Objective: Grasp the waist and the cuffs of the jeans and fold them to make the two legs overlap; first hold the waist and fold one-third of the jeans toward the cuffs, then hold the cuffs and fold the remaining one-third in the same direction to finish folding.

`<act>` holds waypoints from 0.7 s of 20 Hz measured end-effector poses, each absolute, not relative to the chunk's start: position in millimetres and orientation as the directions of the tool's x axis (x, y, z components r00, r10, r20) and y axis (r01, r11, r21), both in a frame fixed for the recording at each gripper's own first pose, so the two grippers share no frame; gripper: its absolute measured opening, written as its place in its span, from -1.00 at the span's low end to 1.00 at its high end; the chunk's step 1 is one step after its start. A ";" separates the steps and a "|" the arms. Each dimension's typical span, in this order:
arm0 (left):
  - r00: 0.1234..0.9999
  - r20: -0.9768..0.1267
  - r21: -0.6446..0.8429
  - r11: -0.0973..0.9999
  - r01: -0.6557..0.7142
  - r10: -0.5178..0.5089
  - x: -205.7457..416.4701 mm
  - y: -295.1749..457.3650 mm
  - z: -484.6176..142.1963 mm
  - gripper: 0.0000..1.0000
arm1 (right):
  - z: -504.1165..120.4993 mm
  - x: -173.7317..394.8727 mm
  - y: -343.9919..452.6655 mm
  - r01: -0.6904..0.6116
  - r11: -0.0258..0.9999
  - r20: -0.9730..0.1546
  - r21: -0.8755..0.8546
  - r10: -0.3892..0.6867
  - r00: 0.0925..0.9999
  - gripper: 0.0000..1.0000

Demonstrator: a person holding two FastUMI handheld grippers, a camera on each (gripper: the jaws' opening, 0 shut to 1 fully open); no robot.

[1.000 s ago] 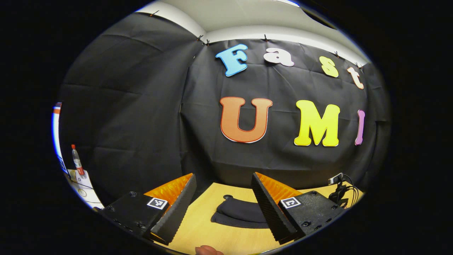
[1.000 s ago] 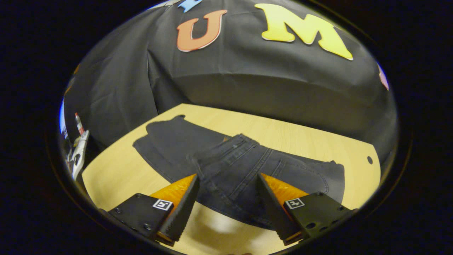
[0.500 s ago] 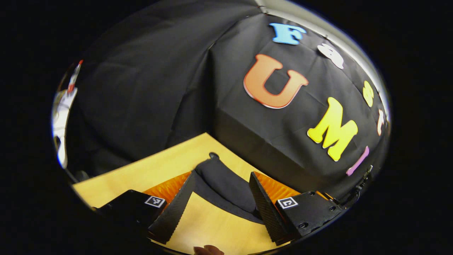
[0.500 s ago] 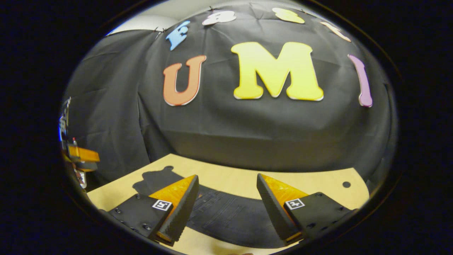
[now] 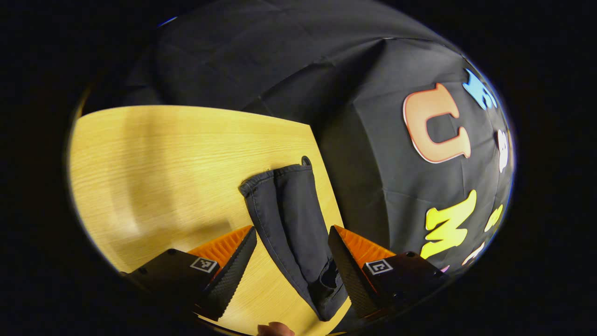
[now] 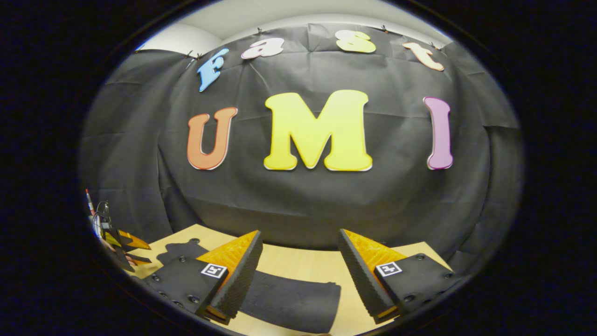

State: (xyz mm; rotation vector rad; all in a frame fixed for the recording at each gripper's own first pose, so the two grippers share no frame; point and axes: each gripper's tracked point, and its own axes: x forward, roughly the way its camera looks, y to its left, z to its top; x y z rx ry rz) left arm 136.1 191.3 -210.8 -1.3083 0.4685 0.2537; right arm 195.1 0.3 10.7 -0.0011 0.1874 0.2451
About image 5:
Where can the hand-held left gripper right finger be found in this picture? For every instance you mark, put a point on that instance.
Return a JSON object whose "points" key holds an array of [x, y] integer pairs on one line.
{"points": [[352, 275]]}

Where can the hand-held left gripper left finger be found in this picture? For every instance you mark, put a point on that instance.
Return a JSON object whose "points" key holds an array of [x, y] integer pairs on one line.
{"points": [[233, 275]]}

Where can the black jeans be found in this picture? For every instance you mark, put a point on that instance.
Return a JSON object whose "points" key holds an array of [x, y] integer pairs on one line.
{"points": [[294, 219]]}

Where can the black backdrop cloth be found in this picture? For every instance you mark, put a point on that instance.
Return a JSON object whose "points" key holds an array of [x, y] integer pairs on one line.
{"points": [[280, 56]]}

